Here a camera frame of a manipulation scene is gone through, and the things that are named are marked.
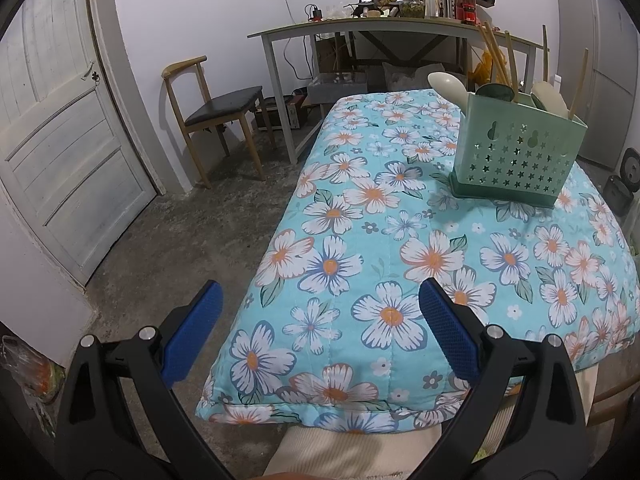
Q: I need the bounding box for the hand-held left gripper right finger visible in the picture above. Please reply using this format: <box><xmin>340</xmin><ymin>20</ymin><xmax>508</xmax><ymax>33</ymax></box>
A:
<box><xmin>415</xmin><ymin>277</ymin><xmax>589</xmax><ymax>480</ymax></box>

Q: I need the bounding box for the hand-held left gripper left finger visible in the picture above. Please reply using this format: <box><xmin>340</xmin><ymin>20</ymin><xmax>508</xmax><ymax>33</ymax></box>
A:
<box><xmin>54</xmin><ymin>279</ymin><xmax>224</xmax><ymax>480</ymax></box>

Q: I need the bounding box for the green plastic utensil holder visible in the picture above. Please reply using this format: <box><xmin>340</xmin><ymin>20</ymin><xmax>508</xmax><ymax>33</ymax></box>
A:
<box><xmin>447</xmin><ymin>82</ymin><xmax>589</xmax><ymax>211</ymax></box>

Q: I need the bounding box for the cream spoon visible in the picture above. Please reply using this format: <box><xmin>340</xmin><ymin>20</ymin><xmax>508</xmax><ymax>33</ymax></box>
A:
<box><xmin>427</xmin><ymin>71</ymin><xmax>474</xmax><ymax>111</ymax></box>

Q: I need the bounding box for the floral blue blanket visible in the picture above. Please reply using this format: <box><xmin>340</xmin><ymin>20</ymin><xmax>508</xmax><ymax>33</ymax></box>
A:
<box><xmin>195</xmin><ymin>87</ymin><xmax>640</xmax><ymax>435</ymax></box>

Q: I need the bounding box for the clear plastic bag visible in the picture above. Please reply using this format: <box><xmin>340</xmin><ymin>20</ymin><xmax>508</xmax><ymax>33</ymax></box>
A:
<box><xmin>0</xmin><ymin>335</ymin><xmax>67</xmax><ymax>412</ymax></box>

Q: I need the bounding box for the black rice cooker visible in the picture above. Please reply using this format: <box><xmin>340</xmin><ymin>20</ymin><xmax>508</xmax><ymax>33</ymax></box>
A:
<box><xmin>602</xmin><ymin>147</ymin><xmax>640</xmax><ymax>217</ymax></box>

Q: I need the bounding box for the wooden chair dark seat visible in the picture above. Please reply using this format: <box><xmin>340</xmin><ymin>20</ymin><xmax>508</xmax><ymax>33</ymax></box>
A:
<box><xmin>160</xmin><ymin>55</ymin><xmax>279</xmax><ymax>189</ymax></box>

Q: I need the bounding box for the dark box appliance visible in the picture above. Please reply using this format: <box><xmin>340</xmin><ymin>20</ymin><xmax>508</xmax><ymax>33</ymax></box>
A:
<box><xmin>254</xmin><ymin>95</ymin><xmax>311</xmax><ymax>132</ymax></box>

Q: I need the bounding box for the white wooden door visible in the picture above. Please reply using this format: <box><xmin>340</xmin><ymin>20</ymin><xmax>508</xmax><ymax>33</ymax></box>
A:
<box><xmin>0</xmin><ymin>0</ymin><xmax>169</xmax><ymax>287</ymax></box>

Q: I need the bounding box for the green plastic spoon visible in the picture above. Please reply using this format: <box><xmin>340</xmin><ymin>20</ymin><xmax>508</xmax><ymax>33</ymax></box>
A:
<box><xmin>475</xmin><ymin>82</ymin><xmax>516</xmax><ymax>104</ymax></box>

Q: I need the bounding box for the grey sack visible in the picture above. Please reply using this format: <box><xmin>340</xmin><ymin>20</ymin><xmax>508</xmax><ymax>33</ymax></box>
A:
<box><xmin>382</xmin><ymin>62</ymin><xmax>446</xmax><ymax>94</ymax></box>

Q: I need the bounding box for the grey storage box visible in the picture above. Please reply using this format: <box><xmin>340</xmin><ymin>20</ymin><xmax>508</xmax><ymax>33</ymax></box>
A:
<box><xmin>307</xmin><ymin>74</ymin><xmax>371</xmax><ymax>106</ymax></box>

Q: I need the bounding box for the yellow plastic bag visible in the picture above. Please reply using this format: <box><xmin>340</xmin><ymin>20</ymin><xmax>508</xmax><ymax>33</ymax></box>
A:
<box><xmin>472</xmin><ymin>47</ymin><xmax>521</xmax><ymax>87</ymax></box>

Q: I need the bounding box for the brown cardboard box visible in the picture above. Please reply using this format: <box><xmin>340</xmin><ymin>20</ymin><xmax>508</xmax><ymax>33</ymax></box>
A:
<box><xmin>314</xmin><ymin>35</ymin><xmax>351</xmax><ymax>74</ymax></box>

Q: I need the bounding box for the grey refrigerator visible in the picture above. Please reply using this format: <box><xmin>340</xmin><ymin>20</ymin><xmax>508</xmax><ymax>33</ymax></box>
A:
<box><xmin>553</xmin><ymin>0</ymin><xmax>640</xmax><ymax>171</ymax></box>

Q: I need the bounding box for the red cooking oil bottle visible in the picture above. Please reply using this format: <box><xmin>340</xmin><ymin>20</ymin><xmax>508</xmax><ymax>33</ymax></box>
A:
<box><xmin>452</xmin><ymin>0</ymin><xmax>479</xmax><ymax>24</ymax></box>

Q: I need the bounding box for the wooden table grey frame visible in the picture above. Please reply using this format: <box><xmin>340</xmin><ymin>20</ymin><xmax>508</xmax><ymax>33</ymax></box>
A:
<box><xmin>247</xmin><ymin>12</ymin><xmax>551</xmax><ymax>166</ymax></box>

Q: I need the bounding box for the wall cable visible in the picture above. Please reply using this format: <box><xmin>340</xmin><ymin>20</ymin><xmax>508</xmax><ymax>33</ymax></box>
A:
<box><xmin>273</xmin><ymin>0</ymin><xmax>314</xmax><ymax>82</ymax></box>

